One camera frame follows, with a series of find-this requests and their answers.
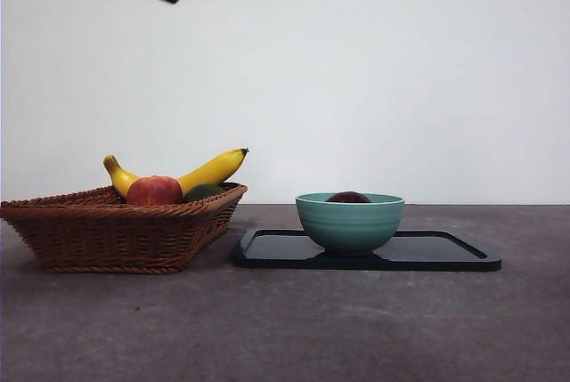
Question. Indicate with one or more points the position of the dark red plum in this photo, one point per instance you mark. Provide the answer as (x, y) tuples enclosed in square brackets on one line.
[(347, 197)]

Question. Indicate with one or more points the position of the teal ribbed bowl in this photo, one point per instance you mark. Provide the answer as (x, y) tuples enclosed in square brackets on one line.
[(352, 226)]

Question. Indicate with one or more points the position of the yellow banana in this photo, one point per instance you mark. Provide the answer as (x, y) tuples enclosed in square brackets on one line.
[(214, 170)]

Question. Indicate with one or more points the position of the red-orange peach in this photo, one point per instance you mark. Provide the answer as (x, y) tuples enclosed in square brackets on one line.
[(153, 190)]

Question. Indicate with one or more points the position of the green round fruit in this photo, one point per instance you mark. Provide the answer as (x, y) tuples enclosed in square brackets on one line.
[(202, 191)]

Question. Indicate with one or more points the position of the brown wicker basket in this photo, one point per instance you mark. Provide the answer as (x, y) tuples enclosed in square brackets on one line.
[(111, 239)]

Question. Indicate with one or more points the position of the dark rectangular tray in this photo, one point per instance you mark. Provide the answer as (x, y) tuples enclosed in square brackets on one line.
[(427, 255)]

